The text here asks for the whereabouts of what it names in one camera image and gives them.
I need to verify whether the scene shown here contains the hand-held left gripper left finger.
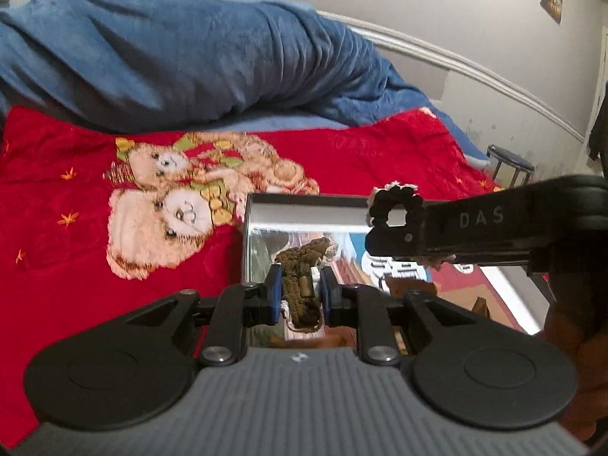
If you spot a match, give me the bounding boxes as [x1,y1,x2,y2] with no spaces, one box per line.
[125,264,286,368]

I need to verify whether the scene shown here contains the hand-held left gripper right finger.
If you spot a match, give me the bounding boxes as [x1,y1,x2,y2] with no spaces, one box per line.
[319,267,519,368]

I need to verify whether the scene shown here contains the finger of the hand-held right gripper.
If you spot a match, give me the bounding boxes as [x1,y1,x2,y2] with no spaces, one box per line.
[365,224,458,268]

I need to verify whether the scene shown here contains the olive brown scrunchie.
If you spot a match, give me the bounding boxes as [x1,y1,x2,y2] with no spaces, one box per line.
[274,236,339,334]

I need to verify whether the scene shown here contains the black scrunchie white trim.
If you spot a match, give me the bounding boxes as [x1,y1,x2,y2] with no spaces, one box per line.
[365,181,454,267]

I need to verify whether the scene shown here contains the black shallow box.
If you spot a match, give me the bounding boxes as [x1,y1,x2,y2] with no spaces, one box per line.
[241,192,557,358]

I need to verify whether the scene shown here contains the person's right hand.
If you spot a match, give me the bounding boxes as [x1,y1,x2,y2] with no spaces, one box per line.
[543,301,608,443]

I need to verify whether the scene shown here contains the black round stool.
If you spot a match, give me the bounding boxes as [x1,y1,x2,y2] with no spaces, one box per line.
[486,144,536,189]

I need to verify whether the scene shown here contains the colourful printed card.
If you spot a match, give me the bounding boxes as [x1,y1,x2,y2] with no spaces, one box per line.
[251,232,529,344]

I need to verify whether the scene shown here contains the black white hanging clothes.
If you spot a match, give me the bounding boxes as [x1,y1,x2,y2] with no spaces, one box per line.
[588,102,608,163]

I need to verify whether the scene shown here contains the white bed headboard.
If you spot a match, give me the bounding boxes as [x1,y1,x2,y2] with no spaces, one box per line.
[317,9,586,144]

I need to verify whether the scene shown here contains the red printed blanket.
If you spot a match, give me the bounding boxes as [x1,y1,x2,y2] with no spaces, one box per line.
[0,104,505,438]

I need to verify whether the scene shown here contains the blue blanket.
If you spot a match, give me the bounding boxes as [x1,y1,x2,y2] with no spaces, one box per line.
[0,0,491,168]

